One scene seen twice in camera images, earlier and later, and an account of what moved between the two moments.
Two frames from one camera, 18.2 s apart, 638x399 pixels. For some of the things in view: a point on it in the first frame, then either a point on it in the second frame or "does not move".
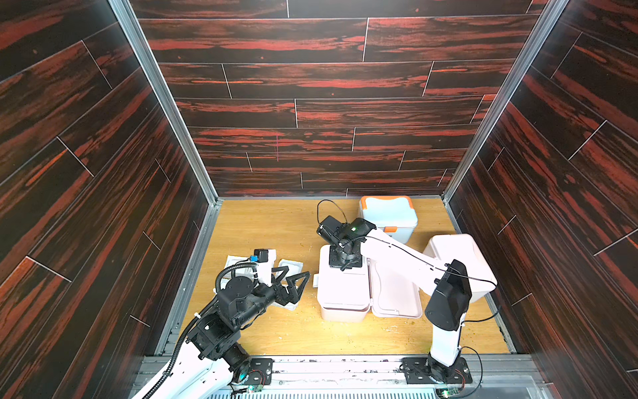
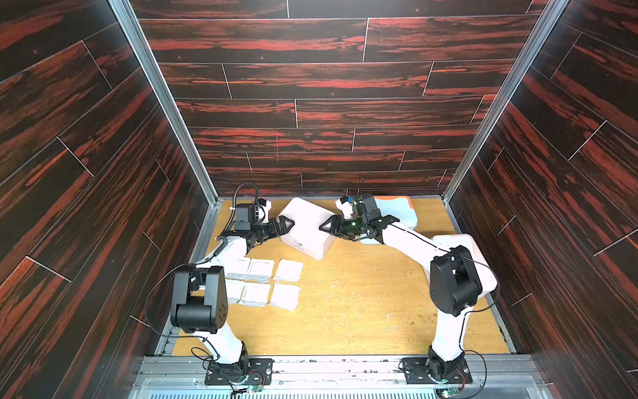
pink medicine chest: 347,294 -> 306,235
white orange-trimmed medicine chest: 395,215 does not move
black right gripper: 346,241 -> 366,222
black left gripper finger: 281,293 -> 282,226
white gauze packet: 294,268 does not move
